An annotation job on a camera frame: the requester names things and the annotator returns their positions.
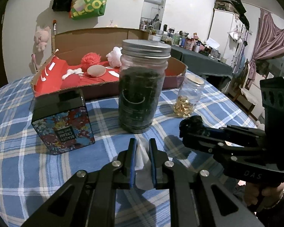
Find black fuzzy scrunchie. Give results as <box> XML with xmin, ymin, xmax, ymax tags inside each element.
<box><xmin>179</xmin><ymin>115</ymin><xmax>204</xmax><ymax>138</ymax></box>

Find white tissue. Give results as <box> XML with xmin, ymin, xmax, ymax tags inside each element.
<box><xmin>135</xmin><ymin>137</ymin><xmax>154</xmax><ymax>191</ymax></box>

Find white fluffy red pouch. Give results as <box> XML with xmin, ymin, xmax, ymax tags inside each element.
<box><xmin>61</xmin><ymin>68</ymin><xmax>83</xmax><ymax>89</ymax></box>

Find round beige powder puff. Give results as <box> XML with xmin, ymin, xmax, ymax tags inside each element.
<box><xmin>87</xmin><ymin>65</ymin><xmax>106</xmax><ymax>77</ymax></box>

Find person's right hand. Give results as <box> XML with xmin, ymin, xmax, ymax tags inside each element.
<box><xmin>244</xmin><ymin>182</ymin><xmax>284</xmax><ymax>212</ymax></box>

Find pink curtain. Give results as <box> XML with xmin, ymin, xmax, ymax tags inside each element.
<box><xmin>248</xmin><ymin>9</ymin><xmax>284</xmax><ymax>82</ymax></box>

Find small jar gold capsules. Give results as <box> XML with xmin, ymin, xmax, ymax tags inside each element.
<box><xmin>173</xmin><ymin>73</ymin><xmax>205</xmax><ymax>118</ymax></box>

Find blue plaid tablecloth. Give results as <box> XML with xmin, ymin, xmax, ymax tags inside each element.
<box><xmin>0</xmin><ymin>75</ymin><xmax>255</xmax><ymax>226</ymax></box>

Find dark green covered table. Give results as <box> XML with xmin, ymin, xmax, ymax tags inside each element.
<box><xmin>171</xmin><ymin>46</ymin><xmax>232</xmax><ymax>79</ymax></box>

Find white wardrobe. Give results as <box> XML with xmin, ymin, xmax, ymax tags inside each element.
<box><xmin>206</xmin><ymin>0</ymin><xmax>249</xmax><ymax>68</ymax></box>

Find floral black tin box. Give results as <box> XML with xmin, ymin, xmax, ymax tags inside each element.
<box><xmin>31</xmin><ymin>89</ymin><xmax>95</xmax><ymax>155</ymax></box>

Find dark glass jar metal lid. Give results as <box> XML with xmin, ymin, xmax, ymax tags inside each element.
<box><xmin>118</xmin><ymin>40</ymin><xmax>171</xmax><ymax>134</ymax></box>

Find red cardboard box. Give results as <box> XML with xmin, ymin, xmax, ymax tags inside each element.
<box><xmin>30</xmin><ymin>27</ymin><xmax>188</xmax><ymax>100</ymax></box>

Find red mesh bath pouf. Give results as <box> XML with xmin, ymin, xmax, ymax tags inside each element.
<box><xmin>81</xmin><ymin>52</ymin><xmax>101</xmax><ymax>72</ymax></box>

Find pink plush toy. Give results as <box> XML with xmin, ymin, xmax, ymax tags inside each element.
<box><xmin>34</xmin><ymin>27</ymin><xmax>51</xmax><ymax>52</ymax></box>

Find green tote bag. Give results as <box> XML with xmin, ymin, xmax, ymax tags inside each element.
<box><xmin>69</xmin><ymin>0</ymin><xmax>107</xmax><ymax>20</ymax></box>

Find orange handled brush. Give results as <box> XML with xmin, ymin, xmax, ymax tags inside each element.
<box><xmin>53</xmin><ymin>19</ymin><xmax>57</xmax><ymax>35</ymax></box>

